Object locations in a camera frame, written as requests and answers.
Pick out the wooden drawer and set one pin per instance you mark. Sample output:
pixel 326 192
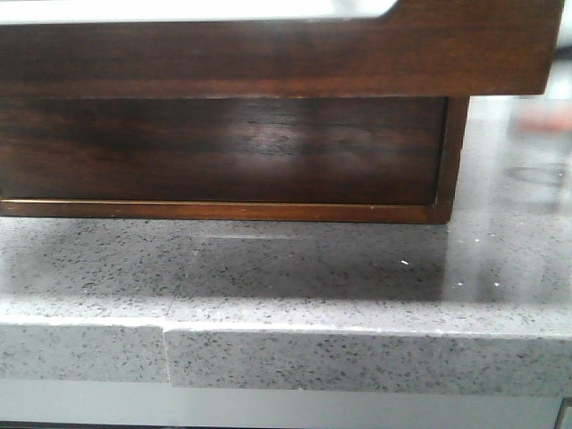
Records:
pixel 223 152
pixel 418 48

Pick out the dark wooden drawer cabinet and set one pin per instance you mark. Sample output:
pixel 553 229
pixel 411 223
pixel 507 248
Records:
pixel 453 156

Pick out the white drawer handle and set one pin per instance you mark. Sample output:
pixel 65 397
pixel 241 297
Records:
pixel 61 12

